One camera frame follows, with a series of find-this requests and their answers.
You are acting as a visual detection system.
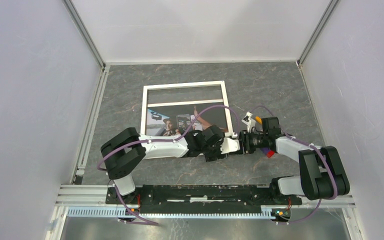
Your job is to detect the orange handled screwdriver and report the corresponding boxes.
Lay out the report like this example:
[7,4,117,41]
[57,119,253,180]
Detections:
[255,116,263,125]

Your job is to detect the photo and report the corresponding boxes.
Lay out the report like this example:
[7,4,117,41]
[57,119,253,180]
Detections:
[140,99,232,137]

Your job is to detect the white photo frame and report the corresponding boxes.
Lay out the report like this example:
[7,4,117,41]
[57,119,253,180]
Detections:
[141,80,234,133]

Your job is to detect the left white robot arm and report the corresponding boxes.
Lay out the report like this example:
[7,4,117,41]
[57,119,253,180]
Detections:
[100,125,227,204]

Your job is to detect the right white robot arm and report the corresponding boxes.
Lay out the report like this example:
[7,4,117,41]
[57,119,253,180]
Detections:
[239,116,351,204]

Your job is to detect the purple and red block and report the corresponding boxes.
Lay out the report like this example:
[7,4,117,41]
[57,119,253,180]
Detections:
[260,148,275,158]

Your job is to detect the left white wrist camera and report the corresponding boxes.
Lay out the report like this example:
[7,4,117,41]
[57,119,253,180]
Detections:
[220,132,241,154]

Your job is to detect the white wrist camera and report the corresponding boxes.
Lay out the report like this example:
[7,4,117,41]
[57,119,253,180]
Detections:
[220,132,241,154]
[241,111,256,132]

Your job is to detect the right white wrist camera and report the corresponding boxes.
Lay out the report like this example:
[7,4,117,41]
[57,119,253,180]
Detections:
[241,111,256,132]

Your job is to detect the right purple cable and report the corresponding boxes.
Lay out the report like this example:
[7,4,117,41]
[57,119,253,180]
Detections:
[249,105,339,225]

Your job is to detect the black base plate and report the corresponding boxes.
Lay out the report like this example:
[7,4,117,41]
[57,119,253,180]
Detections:
[122,184,303,214]

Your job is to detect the slotted cable duct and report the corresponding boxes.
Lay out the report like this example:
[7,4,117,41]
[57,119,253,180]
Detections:
[67,206,276,220]

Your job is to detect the aluminium rail front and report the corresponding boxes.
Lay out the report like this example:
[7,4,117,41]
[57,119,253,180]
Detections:
[55,185,357,209]

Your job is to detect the right aluminium corner post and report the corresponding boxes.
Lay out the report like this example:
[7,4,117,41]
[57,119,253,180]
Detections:
[296,0,340,67]

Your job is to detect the aluminium corner post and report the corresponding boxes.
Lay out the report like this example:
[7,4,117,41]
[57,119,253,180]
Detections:
[62,0,106,68]
[296,0,340,67]

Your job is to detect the left aluminium corner post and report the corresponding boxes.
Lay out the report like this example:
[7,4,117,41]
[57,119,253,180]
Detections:
[62,0,106,68]

